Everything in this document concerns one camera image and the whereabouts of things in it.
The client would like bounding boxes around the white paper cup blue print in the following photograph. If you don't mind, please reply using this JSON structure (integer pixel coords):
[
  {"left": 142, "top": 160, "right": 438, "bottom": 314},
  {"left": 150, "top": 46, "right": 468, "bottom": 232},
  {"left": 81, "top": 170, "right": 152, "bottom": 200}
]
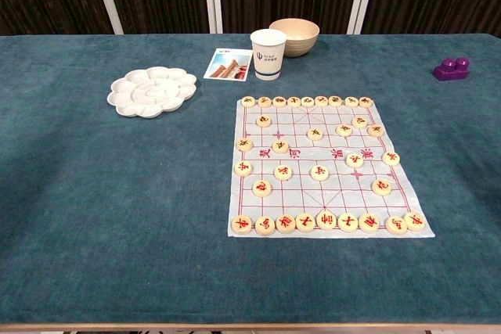
[{"left": 250, "top": 28, "right": 288, "bottom": 81}]

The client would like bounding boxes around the beige bowl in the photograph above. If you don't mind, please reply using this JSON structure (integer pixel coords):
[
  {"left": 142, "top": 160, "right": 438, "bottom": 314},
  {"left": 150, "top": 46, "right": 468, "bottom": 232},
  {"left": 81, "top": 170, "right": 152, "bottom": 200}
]
[{"left": 269, "top": 18, "right": 321, "bottom": 58}]

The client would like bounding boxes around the building photo postcard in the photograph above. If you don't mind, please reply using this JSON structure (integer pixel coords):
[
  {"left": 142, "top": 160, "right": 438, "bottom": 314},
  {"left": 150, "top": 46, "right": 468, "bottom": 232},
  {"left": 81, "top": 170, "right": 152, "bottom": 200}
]
[{"left": 203, "top": 48, "right": 254, "bottom": 82}]

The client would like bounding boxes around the teal velvet tablecloth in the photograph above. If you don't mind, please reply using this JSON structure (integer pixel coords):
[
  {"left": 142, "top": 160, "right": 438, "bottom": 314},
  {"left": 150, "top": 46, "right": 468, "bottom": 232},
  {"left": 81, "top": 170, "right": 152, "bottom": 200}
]
[{"left": 0, "top": 33, "right": 501, "bottom": 325}]

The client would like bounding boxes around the white flower-shaped paint palette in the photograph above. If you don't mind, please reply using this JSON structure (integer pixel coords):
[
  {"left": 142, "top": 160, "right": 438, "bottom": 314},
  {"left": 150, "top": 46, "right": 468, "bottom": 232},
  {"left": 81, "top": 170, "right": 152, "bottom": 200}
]
[{"left": 106, "top": 66, "right": 198, "bottom": 119}]

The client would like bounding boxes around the white xiangqi board sheet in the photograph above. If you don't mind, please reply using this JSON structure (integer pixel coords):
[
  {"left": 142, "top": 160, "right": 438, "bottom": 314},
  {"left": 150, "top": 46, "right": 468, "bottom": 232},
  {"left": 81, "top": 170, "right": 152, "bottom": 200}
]
[{"left": 227, "top": 97, "right": 436, "bottom": 239}]

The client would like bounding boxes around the purple toy building block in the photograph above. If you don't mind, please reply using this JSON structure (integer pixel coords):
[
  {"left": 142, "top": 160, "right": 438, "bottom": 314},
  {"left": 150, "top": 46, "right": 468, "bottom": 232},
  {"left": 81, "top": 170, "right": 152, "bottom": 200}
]
[{"left": 432, "top": 56, "right": 470, "bottom": 82}]

